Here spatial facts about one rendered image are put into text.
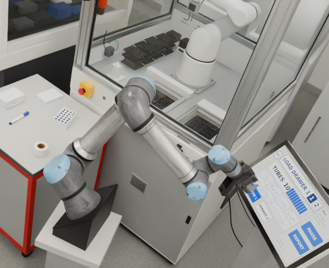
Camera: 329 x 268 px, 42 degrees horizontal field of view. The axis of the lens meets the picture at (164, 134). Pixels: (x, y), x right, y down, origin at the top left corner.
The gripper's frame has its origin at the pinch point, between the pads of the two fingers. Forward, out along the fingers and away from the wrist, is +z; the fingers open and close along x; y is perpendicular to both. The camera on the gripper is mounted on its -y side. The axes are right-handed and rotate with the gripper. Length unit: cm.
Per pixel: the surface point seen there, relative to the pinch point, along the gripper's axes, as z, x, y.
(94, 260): -36, -10, -62
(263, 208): 1.9, -9.8, 1.2
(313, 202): 1.9, -19.7, 20.0
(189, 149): -4.1, 37.5, -15.3
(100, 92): -30, 88, -41
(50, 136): -43, 65, -69
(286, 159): 1.9, 4.4, 20.9
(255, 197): 1.9, -3.1, 0.7
